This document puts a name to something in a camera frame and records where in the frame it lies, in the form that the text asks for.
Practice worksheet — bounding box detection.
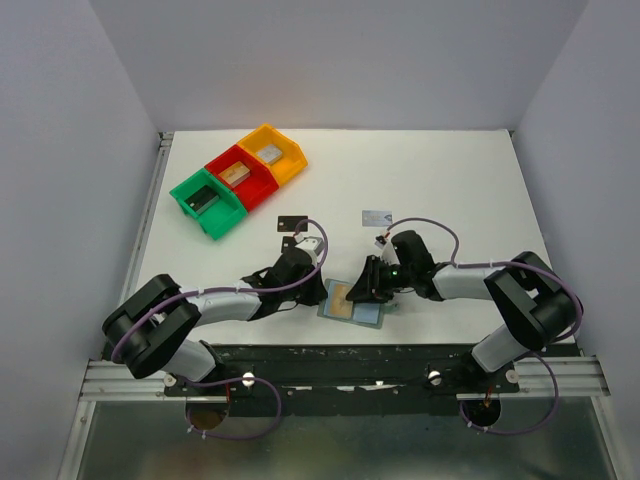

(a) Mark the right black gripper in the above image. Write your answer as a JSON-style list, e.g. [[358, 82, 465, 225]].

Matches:
[[345, 254, 415, 304]]

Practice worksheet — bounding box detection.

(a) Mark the green card holder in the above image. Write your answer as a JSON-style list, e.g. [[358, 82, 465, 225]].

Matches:
[[317, 279, 399, 329]]

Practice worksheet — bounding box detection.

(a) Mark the gold credit card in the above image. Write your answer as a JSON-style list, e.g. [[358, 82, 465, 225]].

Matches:
[[323, 282, 353, 320]]

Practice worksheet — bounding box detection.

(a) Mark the dark credit card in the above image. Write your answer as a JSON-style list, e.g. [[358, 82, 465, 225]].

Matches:
[[281, 236, 297, 252], [276, 215, 308, 233]]

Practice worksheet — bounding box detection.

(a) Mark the white VIP card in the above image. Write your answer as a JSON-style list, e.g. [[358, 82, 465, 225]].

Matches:
[[361, 210, 393, 227]]

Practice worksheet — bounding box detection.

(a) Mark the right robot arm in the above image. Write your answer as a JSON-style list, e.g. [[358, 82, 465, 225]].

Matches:
[[346, 230, 583, 392]]

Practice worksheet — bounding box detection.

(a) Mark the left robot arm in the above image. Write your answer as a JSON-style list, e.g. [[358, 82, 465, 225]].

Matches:
[[102, 247, 327, 395]]

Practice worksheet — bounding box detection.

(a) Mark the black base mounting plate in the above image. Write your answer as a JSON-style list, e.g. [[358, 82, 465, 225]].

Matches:
[[102, 342, 586, 419]]

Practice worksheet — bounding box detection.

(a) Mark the green plastic bin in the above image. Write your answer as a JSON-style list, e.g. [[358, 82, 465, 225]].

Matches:
[[170, 168, 248, 240]]

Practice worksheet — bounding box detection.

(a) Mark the red plastic bin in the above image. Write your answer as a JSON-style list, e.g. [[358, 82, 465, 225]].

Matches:
[[205, 145, 279, 212]]

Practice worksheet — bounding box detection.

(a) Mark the yellow plastic bin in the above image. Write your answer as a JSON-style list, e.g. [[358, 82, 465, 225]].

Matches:
[[237, 124, 308, 186]]

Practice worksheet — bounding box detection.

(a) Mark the metal block in red bin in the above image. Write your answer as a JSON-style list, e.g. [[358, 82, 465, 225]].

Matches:
[[219, 161, 251, 187]]

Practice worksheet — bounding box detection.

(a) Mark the metal block in yellow bin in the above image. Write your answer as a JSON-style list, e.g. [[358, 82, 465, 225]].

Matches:
[[256, 144, 283, 165]]

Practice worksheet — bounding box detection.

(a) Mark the metal block in green bin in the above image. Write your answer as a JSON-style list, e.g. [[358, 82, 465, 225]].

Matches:
[[185, 185, 220, 215]]

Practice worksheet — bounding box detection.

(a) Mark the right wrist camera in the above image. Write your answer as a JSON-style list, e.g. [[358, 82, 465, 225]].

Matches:
[[375, 231, 398, 264]]

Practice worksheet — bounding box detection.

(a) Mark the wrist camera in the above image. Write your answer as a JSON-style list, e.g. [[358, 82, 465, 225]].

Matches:
[[375, 231, 398, 264], [293, 232, 326, 259]]

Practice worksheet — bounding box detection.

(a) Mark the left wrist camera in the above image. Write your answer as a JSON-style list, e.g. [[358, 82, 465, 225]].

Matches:
[[293, 232, 326, 259]]

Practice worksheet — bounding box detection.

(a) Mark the aluminium rail frame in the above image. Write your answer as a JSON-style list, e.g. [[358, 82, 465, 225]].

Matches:
[[77, 130, 611, 404]]

